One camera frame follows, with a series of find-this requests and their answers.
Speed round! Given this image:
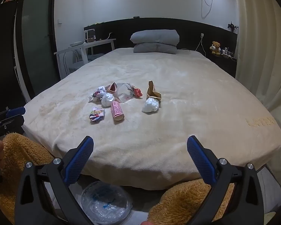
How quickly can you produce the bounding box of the printed paper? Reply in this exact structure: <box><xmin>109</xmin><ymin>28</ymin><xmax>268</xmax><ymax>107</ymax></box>
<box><xmin>88</xmin><ymin>86</ymin><xmax>108</xmax><ymax>102</ymax></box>

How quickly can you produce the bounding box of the colourful paper ball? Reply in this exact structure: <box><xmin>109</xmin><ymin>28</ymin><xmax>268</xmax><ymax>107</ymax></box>
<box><xmin>89</xmin><ymin>106</ymin><xmax>106</xmax><ymax>123</ymax></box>

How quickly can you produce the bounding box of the frosted glass door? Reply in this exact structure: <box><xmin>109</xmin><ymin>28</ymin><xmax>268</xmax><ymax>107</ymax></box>
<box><xmin>15</xmin><ymin>0</ymin><xmax>61</xmax><ymax>101</ymax></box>

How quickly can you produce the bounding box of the small white desk appliance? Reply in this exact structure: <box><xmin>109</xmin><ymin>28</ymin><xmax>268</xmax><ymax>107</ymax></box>
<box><xmin>85</xmin><ymin>29</ymin><xmax>96</xmax><ymax>43</ymax></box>

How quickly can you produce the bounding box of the cream curtain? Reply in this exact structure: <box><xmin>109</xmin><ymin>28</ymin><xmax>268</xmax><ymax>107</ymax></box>
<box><xmin>234</xmin><ymin>0</ymin><xmax>281</xmax><ymax>132</ymax></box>

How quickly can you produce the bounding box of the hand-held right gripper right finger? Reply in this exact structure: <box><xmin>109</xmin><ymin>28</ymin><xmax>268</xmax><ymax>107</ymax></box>
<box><xmin>187</xmin><ymin>135</ymin><xmax>270</xmax><ymax>225</ymax></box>

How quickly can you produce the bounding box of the teddy bear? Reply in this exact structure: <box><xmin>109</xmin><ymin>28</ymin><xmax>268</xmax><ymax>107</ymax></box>
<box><xmin>209</xmin><ymin>41</ymin><xmax>222</xmax><ymax>56</ymax></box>

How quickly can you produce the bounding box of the white chair with grey cushion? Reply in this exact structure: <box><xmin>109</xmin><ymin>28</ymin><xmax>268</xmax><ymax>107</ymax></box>
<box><xmin>63</xmin><ymin>46</ymin><xmax>106</xmax><ymax>74</ymax></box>

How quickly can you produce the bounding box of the grey pillow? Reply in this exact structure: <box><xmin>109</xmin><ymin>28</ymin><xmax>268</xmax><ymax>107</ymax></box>
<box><xmin>133</xmin><ymin>43</ymin><xmax>178</xmax><ymax>54</ymax></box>

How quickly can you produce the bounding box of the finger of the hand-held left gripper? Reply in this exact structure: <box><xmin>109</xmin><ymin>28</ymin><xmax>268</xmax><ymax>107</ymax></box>
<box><xmin>0</xmin><ymin>114</ymin><xmax>25</xmax><ymax>141</ymax></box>
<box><xmin>0</xmin><ymin>107</ymin><xmax>26</xmax><ymax>123</ymax></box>

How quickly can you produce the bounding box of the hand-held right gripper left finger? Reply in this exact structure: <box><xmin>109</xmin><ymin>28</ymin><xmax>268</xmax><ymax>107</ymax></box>
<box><xmin>15</xmin><ymin>135</ymin><xmax>94</xmax><ymax>225</ymax></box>

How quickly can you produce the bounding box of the bed with beige blanket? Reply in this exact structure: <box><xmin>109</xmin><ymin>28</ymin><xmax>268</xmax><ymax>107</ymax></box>
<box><xmin>22</xmin><ymin>47</ymin><xmax>281</xmax><ymax>190</ymax></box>

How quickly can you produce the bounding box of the pink printed carton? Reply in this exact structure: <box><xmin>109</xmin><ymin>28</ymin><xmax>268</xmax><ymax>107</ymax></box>
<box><xmin>110</xmin><ymin>101</ymin><xmax>125</xmax><ymax>122</ymax></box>

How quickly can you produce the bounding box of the bin with clear plastic liner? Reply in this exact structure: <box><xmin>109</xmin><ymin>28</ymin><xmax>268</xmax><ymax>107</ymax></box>
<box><xmin>81</xmin><ymin>180</ymin><xmax>133</xmax><ymax>224</ymax></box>

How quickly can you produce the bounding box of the black cabinet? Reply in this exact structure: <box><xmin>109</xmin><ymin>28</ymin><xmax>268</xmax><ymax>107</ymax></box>
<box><xmin>0</xmin><ymin>0</ymin><xmax>26</xmax><ymax>120</ymax></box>

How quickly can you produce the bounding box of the black headboard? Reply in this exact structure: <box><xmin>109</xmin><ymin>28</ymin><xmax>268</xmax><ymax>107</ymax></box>
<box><xmin>84</xmin><ymin>17</ymin><xmax>238</xmax><ymax>59</ymax></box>

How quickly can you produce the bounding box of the clear plastic bag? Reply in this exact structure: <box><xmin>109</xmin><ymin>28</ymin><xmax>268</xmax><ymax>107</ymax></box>
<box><xmin>116</xmin><ymin>83</ymin><xmax>134</xmax><ymax>103</ymax></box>

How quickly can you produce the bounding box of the white tissue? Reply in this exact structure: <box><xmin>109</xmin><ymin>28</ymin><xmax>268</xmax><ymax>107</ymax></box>
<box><xmin>101</xmin><ymin>92</ymin><xmax>116</xmax><ymax>107</ymax></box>

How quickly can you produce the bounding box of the folded grey quilt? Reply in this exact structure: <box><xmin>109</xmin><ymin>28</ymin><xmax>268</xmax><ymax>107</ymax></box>
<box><xmin>130</xmin><ymin>29</ymin><xmax>180</xmax><ymax>45</ymax></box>

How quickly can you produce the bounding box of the white charger cable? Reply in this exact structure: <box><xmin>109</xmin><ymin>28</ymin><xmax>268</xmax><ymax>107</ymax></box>
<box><xmin>181</xmin><ymin>37</ymin><xmax>203</xmax><ymax>52</ymax></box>

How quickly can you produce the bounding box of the cardboard snack box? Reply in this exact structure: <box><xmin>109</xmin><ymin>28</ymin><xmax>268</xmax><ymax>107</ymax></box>
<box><xmin>146</xmin><ymin>80</ymin><xmax>162</xmax><ymax>101</ymax></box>

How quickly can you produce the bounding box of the group of small bottles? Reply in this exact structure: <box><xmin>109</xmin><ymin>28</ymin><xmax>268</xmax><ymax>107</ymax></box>
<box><xmin>220</xmin><ymin>47</ymin><xmax>235</xmax><ymax>58</ymax></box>

